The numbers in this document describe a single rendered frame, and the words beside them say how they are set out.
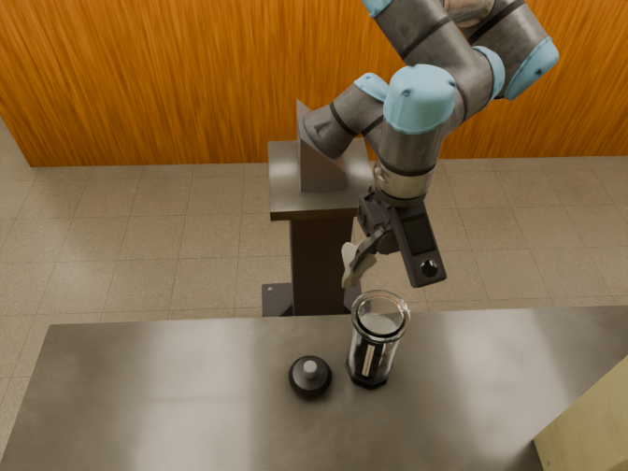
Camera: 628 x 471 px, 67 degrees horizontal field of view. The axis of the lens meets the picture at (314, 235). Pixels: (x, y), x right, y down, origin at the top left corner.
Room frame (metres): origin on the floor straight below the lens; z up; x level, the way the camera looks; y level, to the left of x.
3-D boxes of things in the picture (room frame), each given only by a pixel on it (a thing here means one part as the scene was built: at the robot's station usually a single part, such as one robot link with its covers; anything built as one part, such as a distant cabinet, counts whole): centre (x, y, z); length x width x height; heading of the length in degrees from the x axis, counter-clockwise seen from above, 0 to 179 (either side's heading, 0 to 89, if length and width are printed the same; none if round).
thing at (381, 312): (0.46, -0.13, 1.06); 0.11 x 0.11 x 0.21
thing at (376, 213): (0.48, -0.11, 1.42); 0.09 x 0.08 x 0.12; 19
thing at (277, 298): (1.10, -0.02, 0.45); 0.48 x 0.48 x 0.90; 6
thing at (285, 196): (1.10, -0.02, 0.92); 0.32 x 0.32 x 0.04; 6
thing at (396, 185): (0.47, -0.11, 1.50); 0.08 x 0.08 x 0.05
